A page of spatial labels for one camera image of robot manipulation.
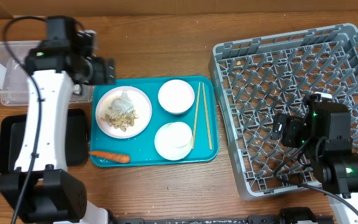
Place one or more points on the white small bowl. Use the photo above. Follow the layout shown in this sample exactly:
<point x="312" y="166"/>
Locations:
<point x="174" y="141"/>

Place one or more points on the food scraps and rice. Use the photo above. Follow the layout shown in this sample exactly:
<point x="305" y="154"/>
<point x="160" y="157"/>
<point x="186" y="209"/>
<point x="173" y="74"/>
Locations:
<point x="119" y="121"/>

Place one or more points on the wooden chopstick left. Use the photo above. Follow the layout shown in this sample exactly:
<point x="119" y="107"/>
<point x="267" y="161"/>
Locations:
<point x="196" y="115"/>

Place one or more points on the teal plastic tray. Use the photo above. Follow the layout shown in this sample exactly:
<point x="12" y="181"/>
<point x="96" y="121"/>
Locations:
<point x="141" y="147"/>

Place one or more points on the grey dishwasher rack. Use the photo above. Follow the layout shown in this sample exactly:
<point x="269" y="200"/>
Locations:
<point x="254" y="79"/>

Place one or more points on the pink bowl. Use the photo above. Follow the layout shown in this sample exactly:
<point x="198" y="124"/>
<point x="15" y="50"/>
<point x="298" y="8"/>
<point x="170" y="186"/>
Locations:
<point x="176" y="96"/>

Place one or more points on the black waste tray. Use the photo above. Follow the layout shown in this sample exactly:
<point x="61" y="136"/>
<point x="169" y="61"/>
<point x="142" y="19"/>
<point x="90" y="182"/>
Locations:
<point x="12" y="135"/>

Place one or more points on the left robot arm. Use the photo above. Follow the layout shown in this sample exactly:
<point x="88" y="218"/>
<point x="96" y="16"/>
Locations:
<point x="40" y="189"/>

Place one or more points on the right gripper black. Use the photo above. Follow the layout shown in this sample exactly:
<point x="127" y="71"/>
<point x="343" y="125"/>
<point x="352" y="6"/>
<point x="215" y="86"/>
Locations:
<point x="293" y="127"/>

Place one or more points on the wooden chopstick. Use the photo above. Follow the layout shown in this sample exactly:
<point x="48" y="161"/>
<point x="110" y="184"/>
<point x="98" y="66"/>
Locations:
<point x="207" y="118"/>
<point x="196" y="115"/>

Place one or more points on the wooden chopstick right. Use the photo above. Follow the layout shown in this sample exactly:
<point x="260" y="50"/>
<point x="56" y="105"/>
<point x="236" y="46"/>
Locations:
<point x="207" y="118"/>

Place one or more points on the clear plastic waste bin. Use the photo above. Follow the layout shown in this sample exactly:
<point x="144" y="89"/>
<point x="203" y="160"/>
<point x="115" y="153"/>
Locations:
<point x="13" y="84"/>

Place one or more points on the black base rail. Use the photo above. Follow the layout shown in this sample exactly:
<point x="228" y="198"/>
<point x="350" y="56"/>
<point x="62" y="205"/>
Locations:
<point x="291" y="215"/>

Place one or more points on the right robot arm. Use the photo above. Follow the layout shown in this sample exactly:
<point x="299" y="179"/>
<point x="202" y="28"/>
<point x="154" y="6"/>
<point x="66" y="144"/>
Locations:
<point x="323" y="136"/>

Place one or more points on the pink round plate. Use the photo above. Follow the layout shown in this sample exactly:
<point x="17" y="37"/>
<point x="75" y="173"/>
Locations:
<point x="142" y="107"/>

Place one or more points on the foil ball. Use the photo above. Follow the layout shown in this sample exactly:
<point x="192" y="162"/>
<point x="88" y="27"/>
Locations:
<point x="122" y="105"/>

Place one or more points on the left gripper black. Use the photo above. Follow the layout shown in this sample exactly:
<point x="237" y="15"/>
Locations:
<point x="99" y="78"/>

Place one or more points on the orange carrot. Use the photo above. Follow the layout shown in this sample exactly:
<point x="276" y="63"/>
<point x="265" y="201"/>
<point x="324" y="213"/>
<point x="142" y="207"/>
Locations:
<point x="119" y="158"/>

